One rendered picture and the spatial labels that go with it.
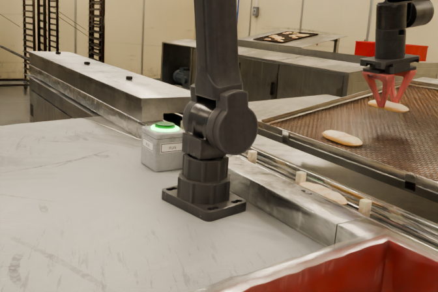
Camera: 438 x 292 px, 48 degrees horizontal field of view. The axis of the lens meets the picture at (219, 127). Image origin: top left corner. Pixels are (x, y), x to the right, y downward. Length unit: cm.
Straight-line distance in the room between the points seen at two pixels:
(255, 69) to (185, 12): 440
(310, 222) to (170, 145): 35
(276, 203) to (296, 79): 322
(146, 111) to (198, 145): 45
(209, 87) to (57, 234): 29
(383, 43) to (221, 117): 42
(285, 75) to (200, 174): 333
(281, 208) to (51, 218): 33
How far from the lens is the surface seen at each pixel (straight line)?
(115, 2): 811
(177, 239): 68
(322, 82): 373
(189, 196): 76
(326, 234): 69
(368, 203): 75
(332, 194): 79
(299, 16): 649
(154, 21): 838
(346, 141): 96
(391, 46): 102
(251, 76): 442
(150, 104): 119
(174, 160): 96
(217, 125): 72
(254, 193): 80
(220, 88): 73
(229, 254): 65
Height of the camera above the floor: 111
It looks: 12 degrees down
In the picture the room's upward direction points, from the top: 4 degrees clockwise
